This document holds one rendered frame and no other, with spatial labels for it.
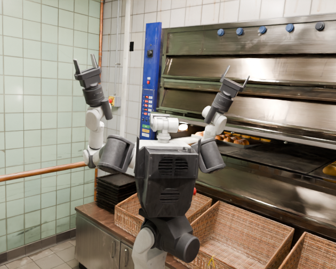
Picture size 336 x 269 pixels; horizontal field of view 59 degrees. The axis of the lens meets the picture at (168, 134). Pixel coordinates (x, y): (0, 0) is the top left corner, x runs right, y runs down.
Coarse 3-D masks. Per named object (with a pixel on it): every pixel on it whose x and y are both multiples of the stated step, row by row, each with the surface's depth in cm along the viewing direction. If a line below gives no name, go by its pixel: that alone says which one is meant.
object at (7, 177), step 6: (192, 144) 237; (78, 162) 163; (42, 168) 149; (48, 168) 150; (54, 168) 152; (60, 168) 154; (66, 168) 157; (72, 168) 160; (12, 174) 138; (18, 174) 139; (24, 174) 141; (30, 174) 143; (36, 174) 145; (42, 174) 148; (0, 180) 133; (6, 180) 136
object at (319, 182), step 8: (224, 160) 215; (232, 160) 210; (240, 160) 206; (248, 160) 206; (256, 168) 199; (264, 168) 195; (272, 168) 191; (280, 168) 191; (288, 176) 185; (296, 176) 181; (304, 176) 178; (312, 176) 178; (320, 184) 173; (328, 184) 170
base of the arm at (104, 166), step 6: (108, 138) 129; (114, 138) 127; (120, 138) 127; (126, 144) 130; (132, 144) 131; (126, 150) 130; (126, 156) 128; (102, 162) 123; (126, 162) 127; (102, 168) 125; (108, 168) 123; (114, 168) 123; (120, 168) 127; (126, 168) 127
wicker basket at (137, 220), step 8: (128, 200) 232; (136, 200) 239; (192, 200) 230; (200, 200) 225; (208, 200) 221; (120, 208) 220; (128, 208) 234; (192, 208) 229; (200, 208) 210; (208, 208) 219; (120, 216) 221; (128, 216) 214; (136, 216) 209; (192, 216) 204; (120, 224) 222; (128, 224) 215; (136, 224) 208; (128, 232) 215; (136, 232) 209
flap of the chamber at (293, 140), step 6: (180, 120) 220; (186, 120) 216; (240, 132) 188; (246, 132) 185; (252, 132) 183; (258, 132) 180; (276, 138) 173; (282, 138) 171; (288, 138) 168; (294, 138) 166; (306, 144) 162; (312, 144) 160; (318, 144) 158; (324, 144) 156; (330, 144) 154
